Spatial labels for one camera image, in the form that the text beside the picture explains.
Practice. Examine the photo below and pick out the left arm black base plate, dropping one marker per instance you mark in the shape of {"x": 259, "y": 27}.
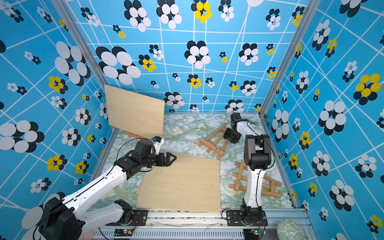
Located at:
{"x": 135, "y": 218}

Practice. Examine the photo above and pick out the green patterned round object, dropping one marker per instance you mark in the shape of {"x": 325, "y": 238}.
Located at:
{"x": 289, "y": 230}

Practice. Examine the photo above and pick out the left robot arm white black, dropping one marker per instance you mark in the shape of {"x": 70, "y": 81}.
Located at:
{"x": 69, "y": 218}

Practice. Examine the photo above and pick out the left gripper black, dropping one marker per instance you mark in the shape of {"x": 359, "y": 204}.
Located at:
{"x": 168, "y": 162}

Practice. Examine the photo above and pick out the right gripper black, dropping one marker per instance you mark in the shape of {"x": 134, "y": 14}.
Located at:
{"x": 226, "y": 135}

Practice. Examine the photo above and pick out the aluminium front rail frame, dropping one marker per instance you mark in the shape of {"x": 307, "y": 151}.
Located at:
{"x": 176, "y": 225}

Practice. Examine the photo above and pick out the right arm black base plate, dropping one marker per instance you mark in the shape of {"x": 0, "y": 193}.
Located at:
{"x": 236, "y": 219}

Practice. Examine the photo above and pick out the plywood board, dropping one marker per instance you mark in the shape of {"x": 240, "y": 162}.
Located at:
{"x": 189, "y": 184}
{"x": 184, "y": 156}
{"x": 134, "y": 113}

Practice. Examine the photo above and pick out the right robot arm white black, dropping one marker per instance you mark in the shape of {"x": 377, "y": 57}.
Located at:
{"x": 257, "y": 158}

